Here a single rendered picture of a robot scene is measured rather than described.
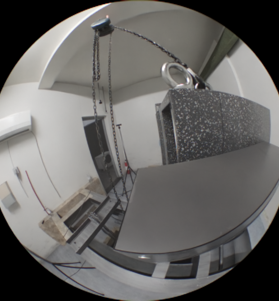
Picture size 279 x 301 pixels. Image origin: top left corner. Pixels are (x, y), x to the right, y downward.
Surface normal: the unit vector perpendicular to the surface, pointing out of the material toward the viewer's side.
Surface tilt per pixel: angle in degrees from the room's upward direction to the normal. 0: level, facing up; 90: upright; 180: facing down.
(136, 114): 90
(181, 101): 90
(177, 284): 0
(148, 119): 90
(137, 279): 0
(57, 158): 90
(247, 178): 0
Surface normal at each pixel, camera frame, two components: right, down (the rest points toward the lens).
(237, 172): -0.18, -0.94
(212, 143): -0.12, 0.30
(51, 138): 0.92, -0.07
